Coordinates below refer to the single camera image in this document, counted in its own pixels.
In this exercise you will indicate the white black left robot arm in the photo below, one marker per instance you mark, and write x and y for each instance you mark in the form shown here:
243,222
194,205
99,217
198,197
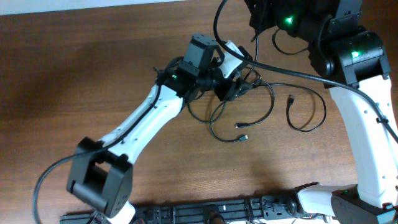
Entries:
101,172

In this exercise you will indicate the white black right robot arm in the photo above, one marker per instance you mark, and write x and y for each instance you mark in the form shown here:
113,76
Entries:
354,65

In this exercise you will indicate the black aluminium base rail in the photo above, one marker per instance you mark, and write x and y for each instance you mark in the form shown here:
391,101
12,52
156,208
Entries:
248,209

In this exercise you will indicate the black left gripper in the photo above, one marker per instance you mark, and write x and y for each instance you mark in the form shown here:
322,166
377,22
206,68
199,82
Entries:
230,81

